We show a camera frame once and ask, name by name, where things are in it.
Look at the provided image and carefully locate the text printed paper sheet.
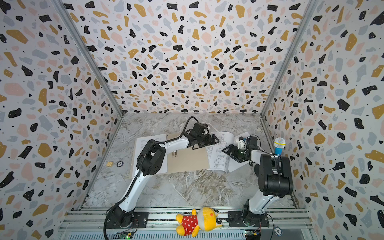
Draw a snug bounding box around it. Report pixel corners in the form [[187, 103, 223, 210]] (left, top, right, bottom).
[[134, 134, 167, 176]]

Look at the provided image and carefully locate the blue toy microphone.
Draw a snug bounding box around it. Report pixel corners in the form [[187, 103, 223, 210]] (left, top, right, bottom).
[[274, 137, 286, 156]]

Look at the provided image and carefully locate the yellow plush toy red dress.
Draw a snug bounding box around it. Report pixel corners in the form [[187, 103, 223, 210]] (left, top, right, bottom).
[[176, 207, 223, 237]]

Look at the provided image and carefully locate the round white blue badge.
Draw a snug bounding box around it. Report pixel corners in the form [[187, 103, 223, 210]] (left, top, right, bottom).
[[274, 227, 283, 237]]

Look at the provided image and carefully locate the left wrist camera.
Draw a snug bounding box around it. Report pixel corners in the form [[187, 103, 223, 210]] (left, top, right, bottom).
[[191, 123, 209, 136]]

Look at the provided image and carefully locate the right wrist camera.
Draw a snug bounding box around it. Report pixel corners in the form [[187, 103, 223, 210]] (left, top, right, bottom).
[[236, 137, 247, 150]]

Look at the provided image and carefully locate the left green circuit board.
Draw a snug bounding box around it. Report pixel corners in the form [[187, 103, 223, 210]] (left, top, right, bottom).
[[113, 231, 134, 240]]

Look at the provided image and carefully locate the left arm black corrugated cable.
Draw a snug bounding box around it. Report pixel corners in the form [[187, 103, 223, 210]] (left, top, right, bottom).
[[102, 116, 200, 240]]

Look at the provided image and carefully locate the technical drawing paper sheet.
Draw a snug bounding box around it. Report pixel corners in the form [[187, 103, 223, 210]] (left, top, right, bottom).
[[206, 132, 235, 173]]

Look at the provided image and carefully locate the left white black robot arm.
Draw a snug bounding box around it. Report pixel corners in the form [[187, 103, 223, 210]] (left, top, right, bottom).
[[110, 122, 220, 213]]

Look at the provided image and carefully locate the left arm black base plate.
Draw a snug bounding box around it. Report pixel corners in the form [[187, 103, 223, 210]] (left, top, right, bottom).
[[106, 212, 149, 230]]

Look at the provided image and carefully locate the beige manila folder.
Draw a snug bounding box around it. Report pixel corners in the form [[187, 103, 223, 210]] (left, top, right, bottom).
[[130, 133, 211, 179]]

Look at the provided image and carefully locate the right circuit board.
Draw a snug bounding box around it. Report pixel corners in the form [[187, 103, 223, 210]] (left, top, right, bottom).
[[245, 230, 261, 240]]

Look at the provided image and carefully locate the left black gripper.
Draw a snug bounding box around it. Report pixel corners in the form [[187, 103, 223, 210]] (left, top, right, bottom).
[[195, 135, 219, 149]]

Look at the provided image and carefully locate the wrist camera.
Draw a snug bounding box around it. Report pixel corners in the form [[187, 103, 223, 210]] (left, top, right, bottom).
[[236, 137, 247, 150], [191, 123, 209, 136]]

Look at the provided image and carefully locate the aluminium rail frame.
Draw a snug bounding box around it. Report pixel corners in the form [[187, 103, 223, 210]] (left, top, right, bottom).
[[57, 207, 317, 240]]

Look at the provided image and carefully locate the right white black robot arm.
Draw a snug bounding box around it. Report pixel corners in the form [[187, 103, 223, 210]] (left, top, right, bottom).
[[222, 135, 294, 219]]

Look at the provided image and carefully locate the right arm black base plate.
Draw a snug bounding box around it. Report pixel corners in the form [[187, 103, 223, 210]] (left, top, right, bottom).
[[228, 211, 270, 228]]

